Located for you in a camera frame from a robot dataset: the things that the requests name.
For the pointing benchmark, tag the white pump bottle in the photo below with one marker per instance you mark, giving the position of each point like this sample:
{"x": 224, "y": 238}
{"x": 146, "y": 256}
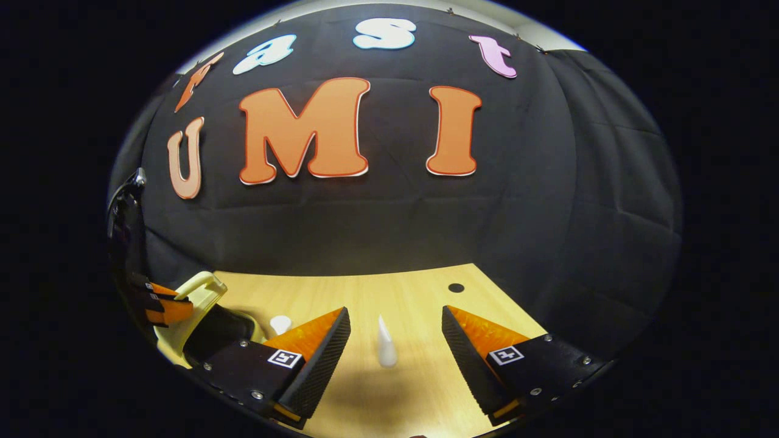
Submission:
{"x": 280, "y": 324}

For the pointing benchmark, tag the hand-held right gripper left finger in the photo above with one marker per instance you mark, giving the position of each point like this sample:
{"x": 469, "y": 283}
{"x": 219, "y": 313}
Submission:
{"x": 322, "y": 365}

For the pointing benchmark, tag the cream yellow suitcase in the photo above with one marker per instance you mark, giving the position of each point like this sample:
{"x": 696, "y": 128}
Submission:
{"x": 210, "y": 297}

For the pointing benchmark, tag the black backdrop cloth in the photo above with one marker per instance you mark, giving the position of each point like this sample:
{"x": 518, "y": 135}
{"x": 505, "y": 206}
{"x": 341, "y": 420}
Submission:
{"x": 395, "y": 225}

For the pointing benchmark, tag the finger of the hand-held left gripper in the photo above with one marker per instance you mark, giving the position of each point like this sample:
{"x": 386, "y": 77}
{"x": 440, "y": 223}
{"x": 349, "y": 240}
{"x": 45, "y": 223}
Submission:
{"x": 167, "y": 311}
{"x": 155, "y": 289}

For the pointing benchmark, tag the white squeeze tube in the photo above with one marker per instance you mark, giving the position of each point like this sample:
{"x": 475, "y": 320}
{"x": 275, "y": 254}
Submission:
{"x": 386, "y": 350}

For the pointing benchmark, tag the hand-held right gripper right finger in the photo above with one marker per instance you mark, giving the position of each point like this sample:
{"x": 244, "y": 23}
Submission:
{"x": 468, "y": 365}

